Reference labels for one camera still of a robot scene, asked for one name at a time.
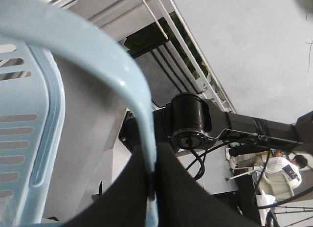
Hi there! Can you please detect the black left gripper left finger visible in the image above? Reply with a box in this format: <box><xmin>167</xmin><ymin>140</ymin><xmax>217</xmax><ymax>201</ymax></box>
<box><xmin>64</xmin><ymin>146</ymin><xmax>150</xmax><ymax>227</ymax></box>

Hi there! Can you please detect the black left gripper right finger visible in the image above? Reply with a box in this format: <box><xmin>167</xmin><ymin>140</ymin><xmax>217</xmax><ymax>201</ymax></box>
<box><xmin>156</xmin><ymin>142</ymin><xmax>256</xmax><ymax>227</ymax></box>

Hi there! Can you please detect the light blue plastic basket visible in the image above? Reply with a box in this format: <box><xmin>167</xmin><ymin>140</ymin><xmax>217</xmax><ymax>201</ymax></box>
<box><xmin>0</xmin><ymin>0</ymin><xmax>159</xmax><ymax>227</ymax></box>

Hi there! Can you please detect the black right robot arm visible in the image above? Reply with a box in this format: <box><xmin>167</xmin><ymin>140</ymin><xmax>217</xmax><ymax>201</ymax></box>
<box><xmin>153</xmin><ymin>92</ymin><xmax>313</xmax><ymax>154</ymax></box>

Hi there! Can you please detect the person in white shirt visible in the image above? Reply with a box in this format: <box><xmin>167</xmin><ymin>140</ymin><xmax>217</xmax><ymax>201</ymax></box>
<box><xmin>225</xmin><ymin>144</ymin><xmax>308</xmax><ymax>189</ymax></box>

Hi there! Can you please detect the white wheeled metal rack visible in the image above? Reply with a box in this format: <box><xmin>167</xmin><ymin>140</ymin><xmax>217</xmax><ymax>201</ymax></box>
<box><xmin>48</xmin><ymin>0</ymin><xmax>238</xmax><ymax>115</ymax></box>

